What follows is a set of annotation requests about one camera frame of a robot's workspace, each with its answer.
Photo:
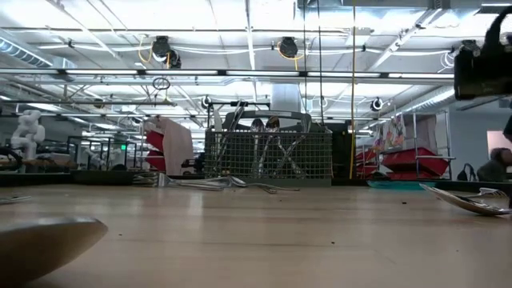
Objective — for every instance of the large silver spoon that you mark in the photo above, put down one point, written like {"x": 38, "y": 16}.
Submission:
{"x": 40, "y": 248}

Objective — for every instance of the white robot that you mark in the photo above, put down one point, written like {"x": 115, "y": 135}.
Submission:
{"x": 28, "y": 132}

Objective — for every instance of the teal round plate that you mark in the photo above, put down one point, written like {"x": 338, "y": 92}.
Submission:
{"x": 400, "y": 185}

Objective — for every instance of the long ceiling light bar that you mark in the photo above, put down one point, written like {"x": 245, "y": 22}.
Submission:
{"x": 180, "y": 73}

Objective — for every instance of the black bag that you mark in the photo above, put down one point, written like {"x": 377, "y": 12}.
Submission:
{"x": 464, "y": 176}

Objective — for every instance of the black background robot arm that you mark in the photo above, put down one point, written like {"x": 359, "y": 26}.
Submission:
{"x": 194, "y": 166}

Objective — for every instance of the red bin stack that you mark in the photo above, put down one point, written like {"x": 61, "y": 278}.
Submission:
{"x": 154, "y": 140}

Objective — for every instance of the colourful printed bag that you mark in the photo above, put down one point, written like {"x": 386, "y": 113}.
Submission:
{"x": 394, "y": 132}

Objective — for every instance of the grey mesh cutlery basket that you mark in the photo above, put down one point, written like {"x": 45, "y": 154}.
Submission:
{"x": 240, "y": 160}

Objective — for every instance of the large red storage bin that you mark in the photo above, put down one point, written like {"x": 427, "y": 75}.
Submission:
{"x": 412, "y": 162}

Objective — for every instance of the white ventilation duct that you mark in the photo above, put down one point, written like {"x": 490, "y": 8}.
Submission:
{"x": 286, "y": 100}

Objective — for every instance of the person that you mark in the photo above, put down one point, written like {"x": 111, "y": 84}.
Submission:
{"x": 494, "y": 168}

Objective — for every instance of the black frame workstation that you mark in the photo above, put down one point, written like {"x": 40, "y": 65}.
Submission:
{"x": 100, "y": 138}

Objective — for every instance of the pink board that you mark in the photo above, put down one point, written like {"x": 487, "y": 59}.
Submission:
{"x": 178, "y": 148}

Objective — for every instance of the white cover sheet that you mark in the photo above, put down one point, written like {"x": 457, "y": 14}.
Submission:
{"x": 424, "y": 128}

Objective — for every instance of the grey ribbed air duct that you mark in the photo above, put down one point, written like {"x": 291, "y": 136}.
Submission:
{"x": 20, "y": 50}

